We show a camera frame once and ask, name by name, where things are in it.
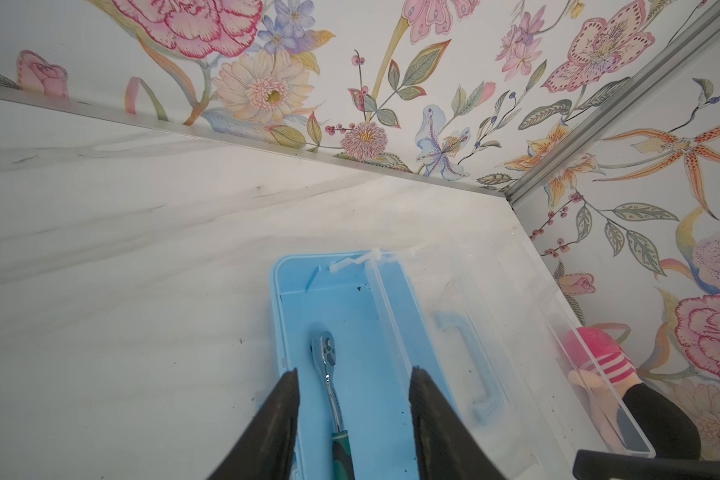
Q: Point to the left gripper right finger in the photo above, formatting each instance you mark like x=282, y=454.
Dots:
x=444, y=447

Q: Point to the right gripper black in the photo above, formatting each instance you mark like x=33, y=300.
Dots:
x=600, y=465

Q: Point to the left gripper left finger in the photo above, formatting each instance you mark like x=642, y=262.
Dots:
x=266, y=449

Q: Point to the light blue plastic toolbox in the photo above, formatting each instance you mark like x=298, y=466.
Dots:
x=488, y=330

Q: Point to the pink striped sock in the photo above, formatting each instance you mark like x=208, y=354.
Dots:
x=628, y=414

